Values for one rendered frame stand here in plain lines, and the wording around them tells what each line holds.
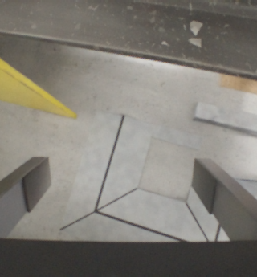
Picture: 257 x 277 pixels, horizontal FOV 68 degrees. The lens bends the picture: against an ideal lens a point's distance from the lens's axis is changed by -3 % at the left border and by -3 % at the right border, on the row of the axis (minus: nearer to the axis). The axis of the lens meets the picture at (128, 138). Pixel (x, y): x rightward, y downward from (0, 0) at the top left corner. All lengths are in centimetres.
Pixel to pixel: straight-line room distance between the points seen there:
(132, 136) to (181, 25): 42
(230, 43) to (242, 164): 47
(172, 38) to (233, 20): 6
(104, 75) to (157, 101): 20
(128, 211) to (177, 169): 19
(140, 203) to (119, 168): 12
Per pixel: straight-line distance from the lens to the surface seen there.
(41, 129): 71
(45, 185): 17
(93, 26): 23
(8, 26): 28
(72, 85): 70
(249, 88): 70
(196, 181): 17
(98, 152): 60
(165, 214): 59
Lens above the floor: 59
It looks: 79 degrees down
